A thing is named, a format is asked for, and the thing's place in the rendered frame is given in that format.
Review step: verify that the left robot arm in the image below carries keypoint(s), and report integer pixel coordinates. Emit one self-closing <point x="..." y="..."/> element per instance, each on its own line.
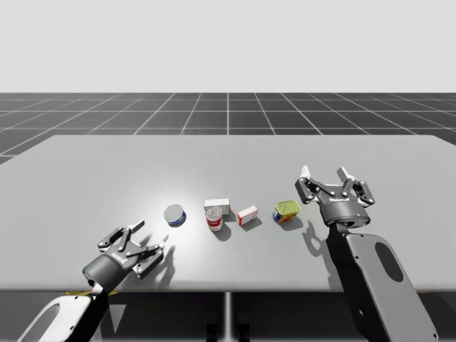
<point x="73" y="307"/>

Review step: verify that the red and white can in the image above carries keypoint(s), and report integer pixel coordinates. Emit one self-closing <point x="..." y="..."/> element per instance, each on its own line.
<point x="214" y="221"/>

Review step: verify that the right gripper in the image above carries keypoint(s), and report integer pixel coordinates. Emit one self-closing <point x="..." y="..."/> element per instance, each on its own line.
<point x="340" y="212"/>

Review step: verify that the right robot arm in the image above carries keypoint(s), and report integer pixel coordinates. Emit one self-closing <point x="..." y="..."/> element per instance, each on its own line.
<point x="367" y="274"/>

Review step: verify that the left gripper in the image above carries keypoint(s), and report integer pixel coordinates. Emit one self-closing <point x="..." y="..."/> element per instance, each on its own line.
<point x="107" y="267"/>

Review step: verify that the green and blue rectangular can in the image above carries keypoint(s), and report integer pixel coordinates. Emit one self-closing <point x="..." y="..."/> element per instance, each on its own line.
<point x="286" y="210"/>

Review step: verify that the red and white carton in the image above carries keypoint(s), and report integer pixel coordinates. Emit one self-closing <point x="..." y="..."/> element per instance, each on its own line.
<point x="247" y="216"/>

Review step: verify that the blue flat can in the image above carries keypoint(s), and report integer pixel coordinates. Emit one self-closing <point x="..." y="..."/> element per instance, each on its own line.
<point x="174" y="214"/>

